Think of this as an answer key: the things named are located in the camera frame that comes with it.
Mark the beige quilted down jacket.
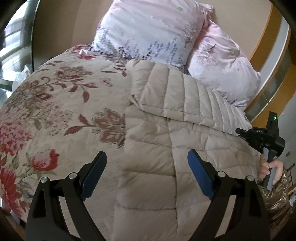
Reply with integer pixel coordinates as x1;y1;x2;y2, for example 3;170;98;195
112;60;259;240

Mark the person's right hand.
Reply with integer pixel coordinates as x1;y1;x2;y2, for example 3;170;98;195
257;154;283;185

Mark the shiny gold jacket sleeve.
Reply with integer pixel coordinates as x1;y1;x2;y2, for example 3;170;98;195
258;169;292;232

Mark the pink tree print pillow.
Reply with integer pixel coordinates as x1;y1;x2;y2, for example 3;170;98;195
186;19;261;110

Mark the floral bed quilt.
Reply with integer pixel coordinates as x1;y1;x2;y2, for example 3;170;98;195
1;45;131;240

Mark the pink lavender print pillow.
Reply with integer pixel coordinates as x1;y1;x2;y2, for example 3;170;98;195
91;0;214;67

